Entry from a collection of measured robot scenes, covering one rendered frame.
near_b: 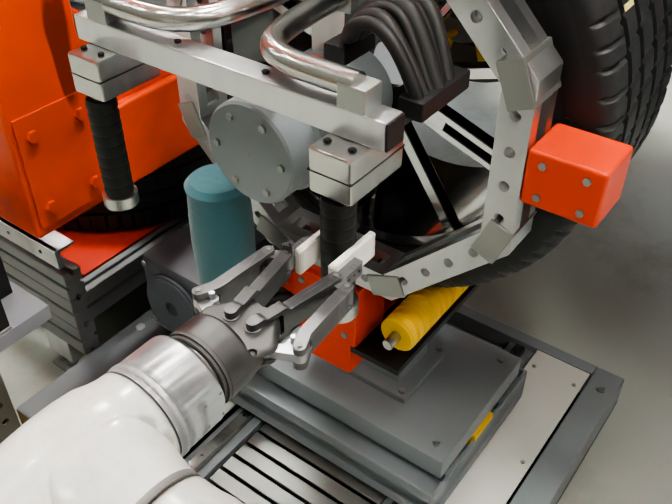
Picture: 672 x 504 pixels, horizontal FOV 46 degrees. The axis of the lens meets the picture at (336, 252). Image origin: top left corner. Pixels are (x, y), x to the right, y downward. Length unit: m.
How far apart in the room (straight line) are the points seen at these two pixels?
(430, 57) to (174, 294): 0.84
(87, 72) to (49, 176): 0.45
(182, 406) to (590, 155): 0.50
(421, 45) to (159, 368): 0.38
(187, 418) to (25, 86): 0.77
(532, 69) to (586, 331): 1.22
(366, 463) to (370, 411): 0.09
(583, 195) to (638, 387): 1.07
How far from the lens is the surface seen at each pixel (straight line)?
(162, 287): 1.48
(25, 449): 0.59
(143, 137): 1.47
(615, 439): 1.77
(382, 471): 1.44
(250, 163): 0.91
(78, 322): 1.69
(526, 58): 0.83
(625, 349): 1.97
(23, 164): 1.32
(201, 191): 1.05
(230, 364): 0.65
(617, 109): 0.93
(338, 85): 0.71
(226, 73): 0.80
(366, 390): 1.46
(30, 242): 1.64
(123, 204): 1.01
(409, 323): 1.14
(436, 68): 0.76
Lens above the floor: 1.32
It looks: 39 degrees down
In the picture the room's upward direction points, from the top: straight up
